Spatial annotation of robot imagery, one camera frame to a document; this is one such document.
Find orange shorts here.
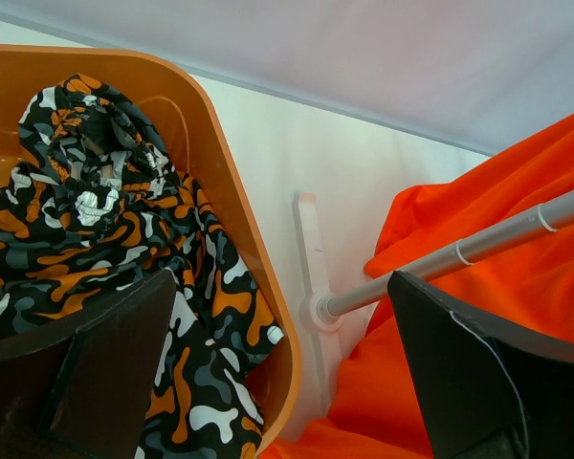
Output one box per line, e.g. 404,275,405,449
264,114,574,458

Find orange plastic bin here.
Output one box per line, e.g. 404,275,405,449
0,44,301,450

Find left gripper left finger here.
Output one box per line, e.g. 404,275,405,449
0,271,176,458

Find silver clothes rack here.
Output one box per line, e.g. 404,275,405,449
294,189,574,413

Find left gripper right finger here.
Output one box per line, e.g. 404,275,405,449
387,272,574,458

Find camouflage patterned shorts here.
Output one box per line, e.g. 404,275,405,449
0,74,283,458

